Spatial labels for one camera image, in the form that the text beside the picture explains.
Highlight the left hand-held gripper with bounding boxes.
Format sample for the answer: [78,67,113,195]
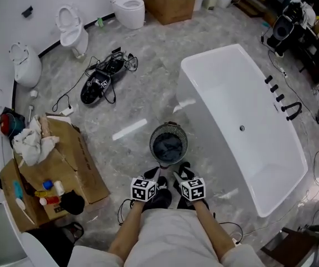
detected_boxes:
[131,166,161,203]

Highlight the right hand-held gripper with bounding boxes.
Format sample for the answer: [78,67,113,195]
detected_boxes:
[173,162,207,202]

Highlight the dark grey cloth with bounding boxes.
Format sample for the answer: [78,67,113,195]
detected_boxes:
[153,136,183,163]

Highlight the round wire mesh basket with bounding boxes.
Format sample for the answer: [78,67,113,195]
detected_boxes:
[149,122,189,169]

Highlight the white bathtub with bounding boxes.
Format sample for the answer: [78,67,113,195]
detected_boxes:
[175,43,309,218]

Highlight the person's left forearm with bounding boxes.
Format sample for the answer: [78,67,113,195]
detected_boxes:
[107,200,144,261]

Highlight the person's right forearm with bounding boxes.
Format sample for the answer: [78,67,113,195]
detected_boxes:
[193,199,236,259]

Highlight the black crumpled cloth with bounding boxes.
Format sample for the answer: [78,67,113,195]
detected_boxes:
[59,190,86,216]

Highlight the crumpled white cloth pile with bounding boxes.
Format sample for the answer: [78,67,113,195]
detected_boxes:
[12,115,61,167]

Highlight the person's black left shoe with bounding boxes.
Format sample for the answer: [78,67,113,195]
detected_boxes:
[142,176,173,212]

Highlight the person's black shoe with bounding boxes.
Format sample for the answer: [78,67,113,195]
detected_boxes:
[142,176,173,212]
[176,187,210,211]

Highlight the person's black right shoe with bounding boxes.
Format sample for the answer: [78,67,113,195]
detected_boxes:
[176,187,210,211]

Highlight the person's light grey shirt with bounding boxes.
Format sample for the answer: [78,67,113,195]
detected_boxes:
[67,208,263,267]

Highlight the large open cardboard box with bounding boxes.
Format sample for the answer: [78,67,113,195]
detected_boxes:
[0,113,111,233]

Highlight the white plastic bottle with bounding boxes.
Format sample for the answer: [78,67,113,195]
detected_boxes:
[53,180,66,197]

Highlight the open black equipment case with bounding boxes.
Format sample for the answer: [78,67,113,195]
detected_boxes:
[79,69,113,106]

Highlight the black bag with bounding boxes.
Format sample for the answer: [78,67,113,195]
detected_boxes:
[27,221,85,245]

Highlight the red bottle with white cap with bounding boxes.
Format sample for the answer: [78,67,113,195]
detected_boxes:
[39,195,62,206]

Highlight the beige plastic tube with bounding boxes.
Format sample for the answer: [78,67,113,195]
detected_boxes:
[38,115,52,139]

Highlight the white long brush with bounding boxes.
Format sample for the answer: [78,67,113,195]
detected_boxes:
[15,198,36,225]

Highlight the white glossy fixture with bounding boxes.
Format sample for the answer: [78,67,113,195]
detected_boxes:
[19,231,74,267]

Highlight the teal scrub brush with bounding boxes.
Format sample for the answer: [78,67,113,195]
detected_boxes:
[12,180,24,200]

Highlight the red and teal bag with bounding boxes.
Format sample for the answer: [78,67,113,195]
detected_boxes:
[0,106,26,139]

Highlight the white toilet with raised lid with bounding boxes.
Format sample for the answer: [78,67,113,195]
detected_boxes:
[54,4,89,58]

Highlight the white tall oval toilet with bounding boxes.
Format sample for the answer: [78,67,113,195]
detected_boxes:
[8,42,43,89]

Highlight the closed brown cardboard box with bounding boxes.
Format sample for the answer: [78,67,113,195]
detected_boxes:
[142,0,197,26]

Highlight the white rounded floor toilet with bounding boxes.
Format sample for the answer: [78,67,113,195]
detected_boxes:
[110,0,146,31]

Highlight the black office chair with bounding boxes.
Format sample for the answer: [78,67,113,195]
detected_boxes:
[266,14,299,50]

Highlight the wooden pallet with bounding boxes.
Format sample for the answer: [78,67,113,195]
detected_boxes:
[231,0,277,25]

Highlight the black looped floor cable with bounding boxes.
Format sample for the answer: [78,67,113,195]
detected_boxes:
[117,198,136,226]

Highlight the black device with tangled cables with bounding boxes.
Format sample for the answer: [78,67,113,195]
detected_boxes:
[84,50,139,75]

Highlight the black power cable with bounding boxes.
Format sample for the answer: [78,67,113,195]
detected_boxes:
[51,93,74,113]

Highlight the black wall bracket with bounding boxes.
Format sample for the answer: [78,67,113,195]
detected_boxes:
[21,5,34,19]

